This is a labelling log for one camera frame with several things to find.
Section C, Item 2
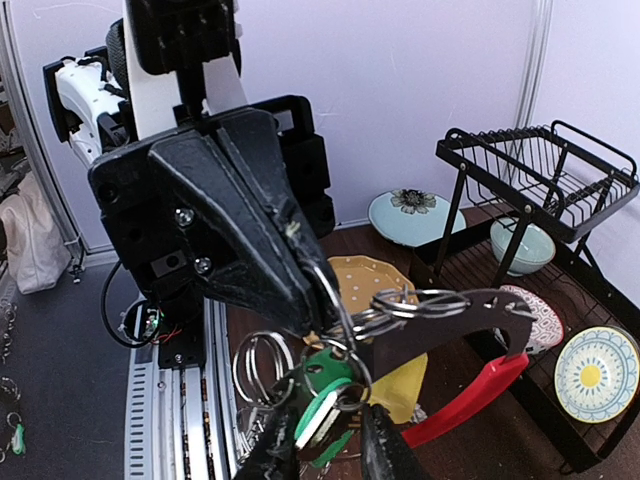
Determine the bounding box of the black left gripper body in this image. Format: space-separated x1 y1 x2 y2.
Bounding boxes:
89 95 313 303

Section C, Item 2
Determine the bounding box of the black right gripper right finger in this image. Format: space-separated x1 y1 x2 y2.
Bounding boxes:
360 404 428 480

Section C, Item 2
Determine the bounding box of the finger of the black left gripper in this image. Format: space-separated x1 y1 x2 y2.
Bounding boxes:
215 107 338 330
148 134 320 335

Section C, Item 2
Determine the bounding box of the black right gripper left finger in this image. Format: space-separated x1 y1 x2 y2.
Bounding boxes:
235 393 300 479

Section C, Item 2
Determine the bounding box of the green tagged key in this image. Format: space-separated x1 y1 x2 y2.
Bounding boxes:
294 338 371 469

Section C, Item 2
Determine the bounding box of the red handled keyring with keys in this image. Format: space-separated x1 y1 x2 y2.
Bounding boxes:
232 289 535 448

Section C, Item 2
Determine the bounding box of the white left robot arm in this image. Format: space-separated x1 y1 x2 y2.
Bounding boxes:
43 9 338 336

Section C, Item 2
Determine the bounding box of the spare keyring on floor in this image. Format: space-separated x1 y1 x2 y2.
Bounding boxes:
1 376 26 463

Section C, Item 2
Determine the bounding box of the yellow dotted plate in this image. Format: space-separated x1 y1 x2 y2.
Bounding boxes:
329 255 417 343

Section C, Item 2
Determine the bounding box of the white tote bag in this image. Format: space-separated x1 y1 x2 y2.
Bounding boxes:
1 172 71 295

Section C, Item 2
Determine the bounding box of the light blue plate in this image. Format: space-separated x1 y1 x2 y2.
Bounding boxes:
368 189 451 247

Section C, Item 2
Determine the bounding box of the pink patterned bowl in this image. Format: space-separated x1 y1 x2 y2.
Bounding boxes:
500 284 564 355

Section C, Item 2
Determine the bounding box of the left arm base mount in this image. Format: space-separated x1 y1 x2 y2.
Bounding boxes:
99 259 206 371

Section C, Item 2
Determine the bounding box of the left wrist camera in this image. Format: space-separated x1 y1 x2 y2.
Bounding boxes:
122 1 248 139

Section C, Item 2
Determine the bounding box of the black wire dish rack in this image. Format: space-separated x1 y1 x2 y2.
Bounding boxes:
410 120 639 473

